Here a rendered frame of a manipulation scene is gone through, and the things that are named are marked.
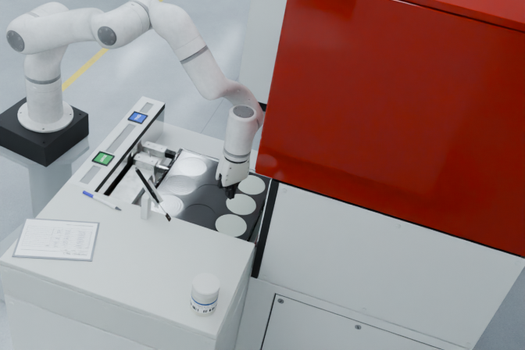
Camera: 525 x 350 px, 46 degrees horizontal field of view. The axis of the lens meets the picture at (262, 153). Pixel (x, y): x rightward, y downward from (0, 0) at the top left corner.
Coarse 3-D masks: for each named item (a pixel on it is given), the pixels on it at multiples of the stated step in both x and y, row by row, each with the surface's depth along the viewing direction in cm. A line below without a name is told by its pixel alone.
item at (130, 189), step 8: (144, 152) 221; (160, 160) 219; (128, 176) 210; (136, 176) 210; (144, 176) 211; (120, 184) 206; (128, 184) 207; (136, 184) 207; (112, 192) 203; (120, 192) 203; (128, 192) 204; (136, 192) 204; (128, 200) 201; (136, 200) 204
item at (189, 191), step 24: (192, 168) 215; (216, 168) 217; (168, 192) 204; (192, 192) 205; (216, 192) 207; (240, 192) 209; (264, 192) 211; (192, 216) 197; (216, 216) 198; (240, 216) 200
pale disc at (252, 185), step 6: (246, 180) 214; (252, 180) 215; (258, 180) 215; (240, 186) 212; (246, 186) 212; (252, 186) 213; (258, 186) 213; (264, 186) 214; (246, 192) 210; (252, 192) 210; (258, 192) 210
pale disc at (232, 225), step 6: (222, 216) 199; (228, 216) 199; (234, 216) 200; (216, 222) 196; (222, 222) 197; (228, 222) 197; (234, 222) 198; (240, 222) 198; (216, 228) 194; (222, 228) 195; (228, 228) 195; (234, 228) 196; (240, 228) 196; (228, 234) 193; (234, 234) 193; (240, 234) 194
